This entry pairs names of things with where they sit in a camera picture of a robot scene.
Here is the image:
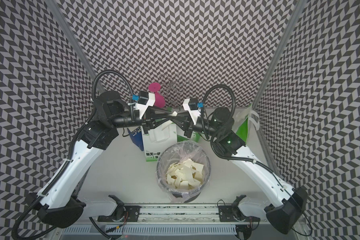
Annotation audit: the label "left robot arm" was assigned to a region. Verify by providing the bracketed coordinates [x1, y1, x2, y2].
[11, 70, 173, 240]

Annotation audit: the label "trash bin with plastic liner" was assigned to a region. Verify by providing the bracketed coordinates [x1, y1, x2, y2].
[156, 141, 211, 203]

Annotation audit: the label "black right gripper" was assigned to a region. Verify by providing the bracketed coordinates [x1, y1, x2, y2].
[170, 111, 222, 139]

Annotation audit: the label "chrome wire glass rack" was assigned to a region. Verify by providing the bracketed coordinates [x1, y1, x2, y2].
[159, 73, 189, 108]

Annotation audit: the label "shredded receipt pieces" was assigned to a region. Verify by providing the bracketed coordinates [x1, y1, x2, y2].
[165, 159, 205, 190]

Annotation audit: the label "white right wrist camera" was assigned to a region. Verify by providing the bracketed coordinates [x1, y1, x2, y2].
[183, 98, 201, 125]

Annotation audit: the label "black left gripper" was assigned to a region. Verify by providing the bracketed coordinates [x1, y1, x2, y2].
[109, 104, 172, 134]

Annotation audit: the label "blue paper bag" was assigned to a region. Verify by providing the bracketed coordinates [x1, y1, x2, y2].
[127, 127, 144, 151]

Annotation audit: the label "green white bag with handles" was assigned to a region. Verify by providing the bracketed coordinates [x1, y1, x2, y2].
[234, 104, 260, 143]

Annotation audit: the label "pink plastic wine glass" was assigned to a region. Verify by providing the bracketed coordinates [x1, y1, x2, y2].
[149, 83, 166, 108]

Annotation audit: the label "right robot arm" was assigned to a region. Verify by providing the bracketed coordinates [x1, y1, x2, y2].
[173, 84, 308, 235]

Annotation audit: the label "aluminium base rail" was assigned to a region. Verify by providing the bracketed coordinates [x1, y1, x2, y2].
[47, 203, 316, 240]

